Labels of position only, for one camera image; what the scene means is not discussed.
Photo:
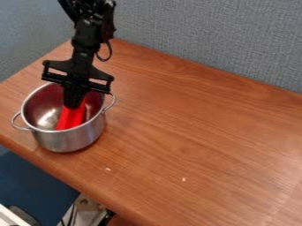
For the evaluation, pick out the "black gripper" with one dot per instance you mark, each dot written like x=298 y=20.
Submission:
x=77 y=71

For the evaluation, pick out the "red rectangular block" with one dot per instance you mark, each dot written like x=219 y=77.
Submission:
x=70 y=117

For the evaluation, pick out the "stainless steel pot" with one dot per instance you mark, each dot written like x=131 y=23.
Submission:
x=37 y=118

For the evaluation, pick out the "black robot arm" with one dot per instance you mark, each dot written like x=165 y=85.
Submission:
x=92 y=16

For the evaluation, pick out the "white object at corner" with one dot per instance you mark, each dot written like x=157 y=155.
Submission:
x=8 y=218

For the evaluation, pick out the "metal table leg frame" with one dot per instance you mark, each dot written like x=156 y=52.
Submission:
x=85 y=213

